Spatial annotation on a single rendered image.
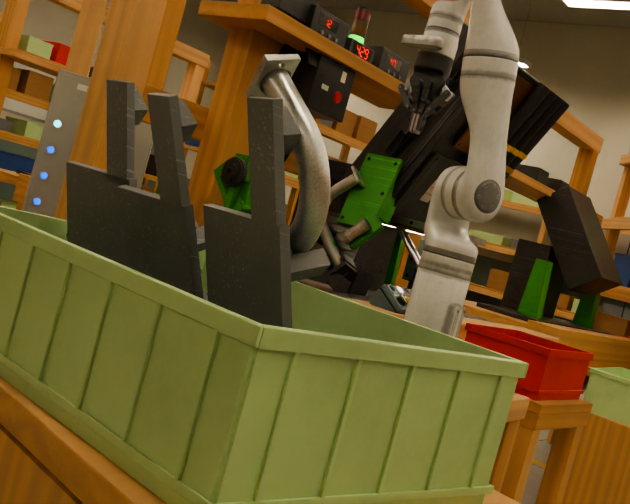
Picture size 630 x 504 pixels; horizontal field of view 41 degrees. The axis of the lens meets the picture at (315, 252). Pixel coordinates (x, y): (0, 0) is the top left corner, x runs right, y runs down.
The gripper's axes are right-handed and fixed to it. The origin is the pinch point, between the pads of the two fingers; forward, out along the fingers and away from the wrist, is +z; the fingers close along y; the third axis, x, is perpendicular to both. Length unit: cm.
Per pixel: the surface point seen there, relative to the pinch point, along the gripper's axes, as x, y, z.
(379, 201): -37.4, 29.2, 14.7
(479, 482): 55, -57, 48
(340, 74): -40, 55, -18
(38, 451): 92, -28, 54
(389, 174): -39.4, 29.8, 7.1
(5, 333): 88, -12, 47
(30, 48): -350, 727, -77
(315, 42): -24, 54, -21
